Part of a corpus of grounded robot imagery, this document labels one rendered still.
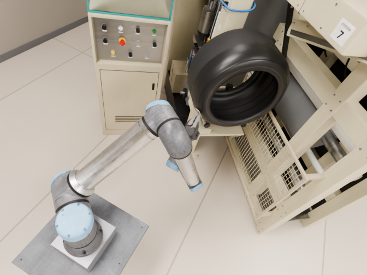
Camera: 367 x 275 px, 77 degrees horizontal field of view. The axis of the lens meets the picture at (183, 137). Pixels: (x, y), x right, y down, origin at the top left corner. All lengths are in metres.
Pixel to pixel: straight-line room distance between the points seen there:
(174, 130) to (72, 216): 0.58
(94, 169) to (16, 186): 1.40
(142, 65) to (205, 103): 0.80
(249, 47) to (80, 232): 1.18
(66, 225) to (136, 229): 0.48
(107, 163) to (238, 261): 1.53
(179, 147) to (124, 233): 0.73
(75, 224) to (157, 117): 0.58
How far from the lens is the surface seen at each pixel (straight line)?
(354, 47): 1.21
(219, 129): 1.74
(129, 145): 1.04
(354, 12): 1.21
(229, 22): 1.59
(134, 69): 1.99
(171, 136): 0.93
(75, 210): 1.16
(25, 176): 2.49
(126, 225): 1.51
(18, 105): 3.08
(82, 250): 1.32
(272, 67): 1.36
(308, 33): 1.57
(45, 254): 1.53
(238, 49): 1.29
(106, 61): 2.00
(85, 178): 1.16
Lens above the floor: 2.04
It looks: 50 degrees down
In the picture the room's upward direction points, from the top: 17 degrees clockwise
